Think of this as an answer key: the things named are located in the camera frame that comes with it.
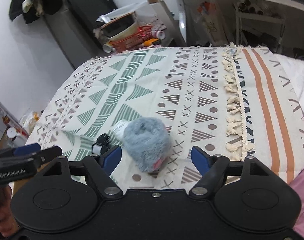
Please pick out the patterned cream bed blanket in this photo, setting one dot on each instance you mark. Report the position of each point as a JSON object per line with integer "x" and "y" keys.
{"x": 226, "y": 100}

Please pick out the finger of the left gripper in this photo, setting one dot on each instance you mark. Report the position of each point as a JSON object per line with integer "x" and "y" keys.
{"x": 20, "y": 151}
{"x": 8, "y": 161}

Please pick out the white rolled sock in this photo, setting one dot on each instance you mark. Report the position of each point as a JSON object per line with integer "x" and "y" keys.
{"x": 119, "y": 128}

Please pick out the white fluffy blanket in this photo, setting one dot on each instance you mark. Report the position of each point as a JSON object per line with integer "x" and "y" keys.
{"x": 294, "y": 69}

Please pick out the brown cardboard box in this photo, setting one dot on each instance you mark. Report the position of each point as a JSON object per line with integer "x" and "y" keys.
{"x": 35, "y": 163}

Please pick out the white kettle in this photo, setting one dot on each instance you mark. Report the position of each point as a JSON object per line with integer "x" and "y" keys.
{"x": 12, "y": 133}

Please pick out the black flat panel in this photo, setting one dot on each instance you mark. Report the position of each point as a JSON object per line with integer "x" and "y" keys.
{"x": 89, "y": 2}

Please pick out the black and cream bowl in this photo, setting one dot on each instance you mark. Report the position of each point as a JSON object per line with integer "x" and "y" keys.
{"x": 119, "y": 28}

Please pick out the dark hanging clothes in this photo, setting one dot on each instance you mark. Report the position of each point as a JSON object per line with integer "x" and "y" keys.
{"x": 31, "y": 10}

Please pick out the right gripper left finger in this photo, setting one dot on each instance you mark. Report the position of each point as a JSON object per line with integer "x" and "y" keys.
{"x": 98, "y": 170}

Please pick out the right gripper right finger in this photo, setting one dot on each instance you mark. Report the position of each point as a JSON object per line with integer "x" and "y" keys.
{"x": 213, "y": 171}

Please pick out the person's left hand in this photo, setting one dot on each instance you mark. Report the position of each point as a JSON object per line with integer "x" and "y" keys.
{"x": 8, "y": 224}

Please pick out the red plastic basket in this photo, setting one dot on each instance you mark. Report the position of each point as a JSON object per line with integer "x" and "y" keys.
{"x": 143, "y": 34}

